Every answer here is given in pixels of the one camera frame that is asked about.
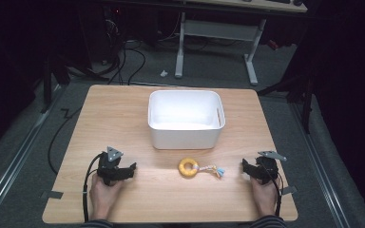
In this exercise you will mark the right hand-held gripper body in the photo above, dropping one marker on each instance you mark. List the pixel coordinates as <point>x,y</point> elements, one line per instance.
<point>267,167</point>

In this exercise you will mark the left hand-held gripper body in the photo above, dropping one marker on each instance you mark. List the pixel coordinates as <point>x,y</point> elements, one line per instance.
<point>108,164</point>

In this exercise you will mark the white plastic bin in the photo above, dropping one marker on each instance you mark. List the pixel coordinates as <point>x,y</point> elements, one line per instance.
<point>186,120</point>

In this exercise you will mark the person's right hand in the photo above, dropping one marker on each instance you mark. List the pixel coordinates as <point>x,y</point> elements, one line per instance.
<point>264,196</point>

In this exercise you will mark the person's left hand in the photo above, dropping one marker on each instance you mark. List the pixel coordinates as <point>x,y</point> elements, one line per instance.
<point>103,196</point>

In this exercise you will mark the grey tape piece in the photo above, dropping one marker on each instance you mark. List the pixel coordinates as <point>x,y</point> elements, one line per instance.
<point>53,194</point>
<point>289,190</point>

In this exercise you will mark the black stand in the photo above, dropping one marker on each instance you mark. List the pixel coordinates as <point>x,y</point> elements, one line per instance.
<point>297,91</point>
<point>52,79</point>

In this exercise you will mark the crumpled white paper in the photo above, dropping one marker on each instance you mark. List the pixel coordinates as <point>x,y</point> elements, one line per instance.
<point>163,73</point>

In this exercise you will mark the white-legged desk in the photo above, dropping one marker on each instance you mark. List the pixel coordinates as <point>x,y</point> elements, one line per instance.
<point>221,31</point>

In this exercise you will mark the metal floor rail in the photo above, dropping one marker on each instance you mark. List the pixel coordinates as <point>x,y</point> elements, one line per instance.
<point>14,158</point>
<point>321,167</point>

